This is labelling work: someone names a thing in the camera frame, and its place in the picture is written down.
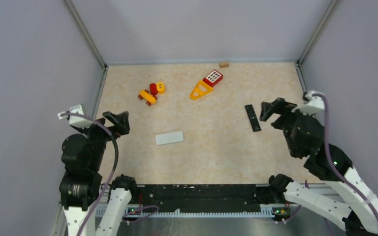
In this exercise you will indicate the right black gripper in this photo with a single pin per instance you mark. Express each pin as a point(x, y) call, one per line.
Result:
point(279, 106)

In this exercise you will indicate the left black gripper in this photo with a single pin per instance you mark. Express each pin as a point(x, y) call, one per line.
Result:
point(121, 121)

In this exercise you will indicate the black remote control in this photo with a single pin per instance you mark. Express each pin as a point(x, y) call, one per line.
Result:
point(252, 118)

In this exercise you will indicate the white remote control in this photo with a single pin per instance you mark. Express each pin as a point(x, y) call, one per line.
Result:
point(169, 138)

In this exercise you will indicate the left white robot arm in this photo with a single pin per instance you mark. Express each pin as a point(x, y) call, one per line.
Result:
point(92, 208)

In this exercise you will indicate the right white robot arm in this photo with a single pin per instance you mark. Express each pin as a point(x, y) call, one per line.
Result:
point(357, 213)

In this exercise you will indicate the orange toy piece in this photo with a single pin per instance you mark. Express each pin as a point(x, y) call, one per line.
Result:
point(149, 99)

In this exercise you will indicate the red cylinder toy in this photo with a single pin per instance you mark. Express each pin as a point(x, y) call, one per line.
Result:
point(153, 89)

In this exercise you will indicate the small wooden block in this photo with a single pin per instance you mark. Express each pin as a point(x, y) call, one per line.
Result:
point(224, 64)

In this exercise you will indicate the red toy block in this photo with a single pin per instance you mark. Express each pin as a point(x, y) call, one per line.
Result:
point(213, 78)

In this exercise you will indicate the yellow triangle toy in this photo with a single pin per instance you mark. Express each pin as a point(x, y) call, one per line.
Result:
point(200, 90)

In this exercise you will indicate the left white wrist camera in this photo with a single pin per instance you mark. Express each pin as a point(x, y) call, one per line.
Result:
point(75, 121)

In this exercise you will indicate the yellow ring toy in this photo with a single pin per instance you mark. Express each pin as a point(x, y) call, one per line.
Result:
point(160, 87)

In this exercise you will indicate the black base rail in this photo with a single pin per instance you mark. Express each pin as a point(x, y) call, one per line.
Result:
point(206, 201)

